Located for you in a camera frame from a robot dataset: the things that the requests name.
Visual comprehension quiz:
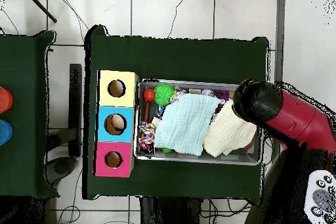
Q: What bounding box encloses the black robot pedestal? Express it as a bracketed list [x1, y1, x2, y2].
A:
[139, 197, 203, 224]

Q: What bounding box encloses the red maraca rattle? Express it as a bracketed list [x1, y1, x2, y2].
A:
[142, 87, 157, 124]

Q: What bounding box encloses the dark green tablecloth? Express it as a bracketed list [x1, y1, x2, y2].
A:
[83, 24, 270, 206]

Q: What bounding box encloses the clear shallow mesh bin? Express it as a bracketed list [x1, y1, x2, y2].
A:
[133, 79, 263, 167]

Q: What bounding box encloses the wooden box with three holes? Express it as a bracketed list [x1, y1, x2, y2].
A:
[94, 70, 139, 178]

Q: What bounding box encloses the mint knitted cloth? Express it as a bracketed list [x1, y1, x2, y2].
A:
[154, 93, 222, 157]

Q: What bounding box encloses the green spiky ball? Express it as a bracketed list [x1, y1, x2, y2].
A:
[154, 84, 175, 106]

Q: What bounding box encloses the multicoloured rope toy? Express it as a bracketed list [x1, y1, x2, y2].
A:
[137, 122, 158, 154]

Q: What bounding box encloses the red round disc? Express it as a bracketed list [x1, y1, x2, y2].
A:
[0, 87, 14, 114]

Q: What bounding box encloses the black panel stand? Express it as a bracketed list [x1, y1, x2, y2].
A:
[68, 63, 84, 158]

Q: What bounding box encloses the blue round disc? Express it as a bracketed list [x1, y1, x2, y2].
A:
[0, 119, 14, 146]

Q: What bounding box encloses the dark green side cloth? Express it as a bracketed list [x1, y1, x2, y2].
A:
[0, 29, 58, 200]

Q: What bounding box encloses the cream knitted cloth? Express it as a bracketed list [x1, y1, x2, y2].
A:
[203, 99, 257, 158]

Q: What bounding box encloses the black rod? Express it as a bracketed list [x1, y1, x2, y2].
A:
[23, 0, 58, 24]

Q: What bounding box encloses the grey round stand base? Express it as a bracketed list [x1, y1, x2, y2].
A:
[46, 155, 77, 184]

